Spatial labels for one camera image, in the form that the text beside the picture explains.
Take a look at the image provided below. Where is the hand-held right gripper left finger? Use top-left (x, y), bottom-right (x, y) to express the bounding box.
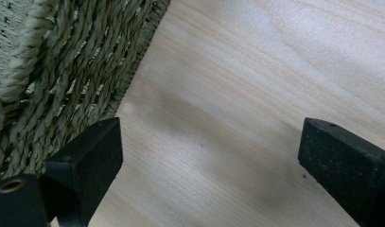
top-left (39, 116), bottom-right (124, 227)

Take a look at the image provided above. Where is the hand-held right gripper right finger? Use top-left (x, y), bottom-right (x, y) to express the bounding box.
top-left (297, 117), bottom-right (385, 227)

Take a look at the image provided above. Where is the woven seagrass basket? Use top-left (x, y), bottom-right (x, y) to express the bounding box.
top-left (0, 0), bottom-right (171, 184)

